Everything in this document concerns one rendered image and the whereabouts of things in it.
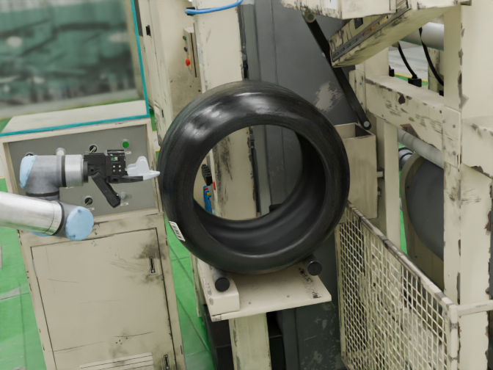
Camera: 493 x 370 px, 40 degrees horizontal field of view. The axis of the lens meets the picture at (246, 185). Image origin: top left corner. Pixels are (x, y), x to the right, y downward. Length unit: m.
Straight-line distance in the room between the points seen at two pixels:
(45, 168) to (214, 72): 0.63
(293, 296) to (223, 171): 0.49
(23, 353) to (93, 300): 1.04
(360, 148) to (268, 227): 0.40
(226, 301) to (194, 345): 1.46
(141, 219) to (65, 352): 0.63
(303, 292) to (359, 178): 0.45
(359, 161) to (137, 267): 0.98
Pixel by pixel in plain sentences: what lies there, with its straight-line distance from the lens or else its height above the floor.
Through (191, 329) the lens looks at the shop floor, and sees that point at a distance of 3.58.
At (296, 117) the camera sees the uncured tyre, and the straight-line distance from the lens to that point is 1.86.
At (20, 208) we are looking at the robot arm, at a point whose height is 1.27.
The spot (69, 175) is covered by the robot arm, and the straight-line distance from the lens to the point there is 1.91.
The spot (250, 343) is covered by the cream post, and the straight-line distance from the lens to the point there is 2.53.
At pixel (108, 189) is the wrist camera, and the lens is 1.94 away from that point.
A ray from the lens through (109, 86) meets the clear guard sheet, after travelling 2.51.
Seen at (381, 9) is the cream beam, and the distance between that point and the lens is 1.63.
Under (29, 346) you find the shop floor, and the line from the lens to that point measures 3.75.
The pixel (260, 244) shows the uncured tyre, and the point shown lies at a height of 0.91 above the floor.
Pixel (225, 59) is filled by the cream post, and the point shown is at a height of 1.49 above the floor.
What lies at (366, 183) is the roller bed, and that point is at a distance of 2.31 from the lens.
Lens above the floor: 1.79
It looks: 18 degrees down
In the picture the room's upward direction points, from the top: 6 degrees counter-clockwise
